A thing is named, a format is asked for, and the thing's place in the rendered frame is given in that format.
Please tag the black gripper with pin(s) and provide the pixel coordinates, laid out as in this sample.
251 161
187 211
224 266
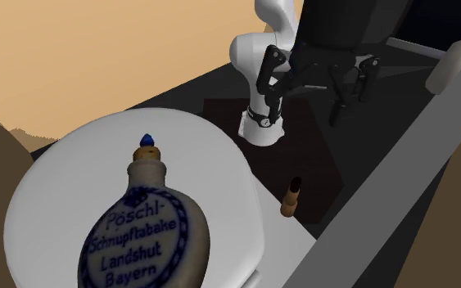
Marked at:
342 28

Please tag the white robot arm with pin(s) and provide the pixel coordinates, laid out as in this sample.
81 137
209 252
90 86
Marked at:
249 52

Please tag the small brown bottle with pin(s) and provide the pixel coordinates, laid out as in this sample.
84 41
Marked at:
290 199

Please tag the beige rounded cylinder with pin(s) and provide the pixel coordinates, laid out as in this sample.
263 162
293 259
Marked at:
449 63

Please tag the grey flask with blue print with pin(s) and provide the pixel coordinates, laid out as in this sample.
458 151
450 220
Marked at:
142 239

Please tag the white toilet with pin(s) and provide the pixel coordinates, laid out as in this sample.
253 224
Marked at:
74 171

